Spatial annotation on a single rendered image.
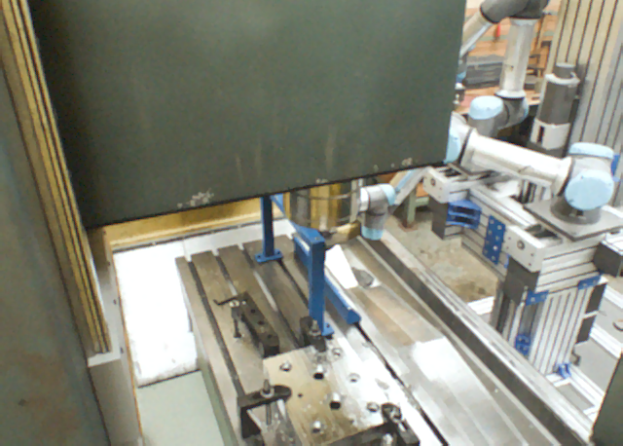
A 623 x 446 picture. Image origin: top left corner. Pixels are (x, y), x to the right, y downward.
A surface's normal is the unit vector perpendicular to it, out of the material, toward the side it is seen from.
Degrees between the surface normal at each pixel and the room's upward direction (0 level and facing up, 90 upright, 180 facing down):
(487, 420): 8
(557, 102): 90
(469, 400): 8
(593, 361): 0
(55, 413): 90
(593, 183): 91
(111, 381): 90
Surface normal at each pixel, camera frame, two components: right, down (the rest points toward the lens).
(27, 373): 0.39, 0.45
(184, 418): 0.00, -0.87
